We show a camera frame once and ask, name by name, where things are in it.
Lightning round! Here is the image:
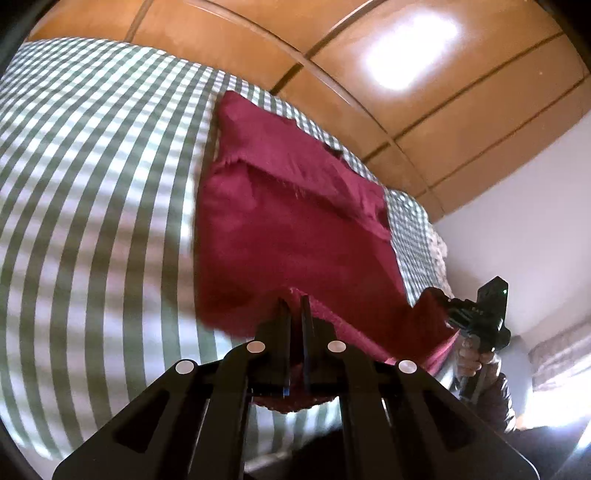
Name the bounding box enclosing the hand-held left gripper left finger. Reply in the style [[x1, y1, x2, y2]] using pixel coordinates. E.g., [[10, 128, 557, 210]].
[[52, 298, 293, 480]]

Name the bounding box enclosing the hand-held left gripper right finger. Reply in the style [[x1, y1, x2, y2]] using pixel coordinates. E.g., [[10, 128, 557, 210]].
[[299, 294, 540, 480]]

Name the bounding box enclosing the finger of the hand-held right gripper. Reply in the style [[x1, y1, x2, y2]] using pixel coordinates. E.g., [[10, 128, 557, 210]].
[[417, 287, 455, 325]]

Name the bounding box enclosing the dark red fleece garment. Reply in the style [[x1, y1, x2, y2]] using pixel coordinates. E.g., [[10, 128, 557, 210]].
[[194, 90, 462, 412]]

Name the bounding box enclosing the person's right forearm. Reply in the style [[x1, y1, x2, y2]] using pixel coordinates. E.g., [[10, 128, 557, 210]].
[[473, 359, 517, 432]]

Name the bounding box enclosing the person's right hand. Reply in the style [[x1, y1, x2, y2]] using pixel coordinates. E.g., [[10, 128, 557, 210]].
[[456, 336, 494, 380]]

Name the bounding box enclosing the floral quilt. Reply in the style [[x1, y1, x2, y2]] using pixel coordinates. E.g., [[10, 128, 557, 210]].
[[427, 222, 455, 301]]

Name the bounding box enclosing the light patterned curtain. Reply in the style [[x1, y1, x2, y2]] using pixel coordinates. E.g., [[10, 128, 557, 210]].
[[527, 330, 591, 393]]

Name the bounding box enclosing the wooden wardrobe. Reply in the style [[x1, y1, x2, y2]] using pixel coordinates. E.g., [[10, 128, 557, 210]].
[[28, 0, 591, 222]]

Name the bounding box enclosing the green checkered bed sheet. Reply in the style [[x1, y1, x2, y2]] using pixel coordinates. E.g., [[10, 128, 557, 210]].
[[0, 38, 451, 462]]

